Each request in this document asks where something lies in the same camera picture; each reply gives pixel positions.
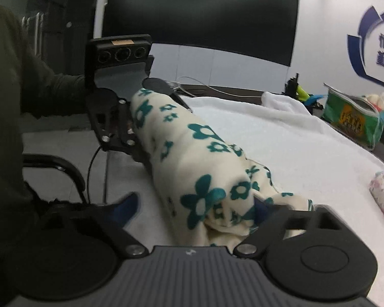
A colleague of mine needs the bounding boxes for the black chair armrest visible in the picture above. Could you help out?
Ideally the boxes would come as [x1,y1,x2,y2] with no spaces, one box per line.
[20,152,88,204]

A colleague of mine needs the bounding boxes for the green zippered storage bag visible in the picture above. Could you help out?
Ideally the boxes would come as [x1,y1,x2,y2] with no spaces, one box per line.
[322,85,384,150]

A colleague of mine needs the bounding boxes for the cream garment inside bag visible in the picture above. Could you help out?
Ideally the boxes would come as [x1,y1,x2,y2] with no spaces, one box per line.
[364,93,384,112]

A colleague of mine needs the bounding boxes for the black cable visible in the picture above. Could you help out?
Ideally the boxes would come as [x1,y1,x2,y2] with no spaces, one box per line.
[86,145,108,204]

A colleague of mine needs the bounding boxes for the person's left forearm dark sleeve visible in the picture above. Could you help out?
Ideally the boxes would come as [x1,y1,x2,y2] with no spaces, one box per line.
[0,6,86,118]

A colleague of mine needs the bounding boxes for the yellow-green object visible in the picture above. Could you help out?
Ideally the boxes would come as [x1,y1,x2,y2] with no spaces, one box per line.
[296,85,310,102]

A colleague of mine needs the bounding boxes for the black walkie-talkie radio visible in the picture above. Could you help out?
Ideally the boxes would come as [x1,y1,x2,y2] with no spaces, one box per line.
[284,73,299,100]

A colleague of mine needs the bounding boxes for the large black wall screen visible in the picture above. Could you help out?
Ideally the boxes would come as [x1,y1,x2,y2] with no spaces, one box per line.
[102,0,299,67]

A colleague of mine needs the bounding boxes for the white cable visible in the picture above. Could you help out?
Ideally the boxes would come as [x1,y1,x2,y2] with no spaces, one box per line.
[175,75,266,98]

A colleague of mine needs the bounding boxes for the cream garment green flowers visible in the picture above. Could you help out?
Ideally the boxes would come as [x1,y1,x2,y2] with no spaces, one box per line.
[130,88,313,250]

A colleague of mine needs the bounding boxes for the white fluffy towel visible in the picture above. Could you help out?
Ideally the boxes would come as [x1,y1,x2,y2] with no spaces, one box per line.
[107,97,384,306]

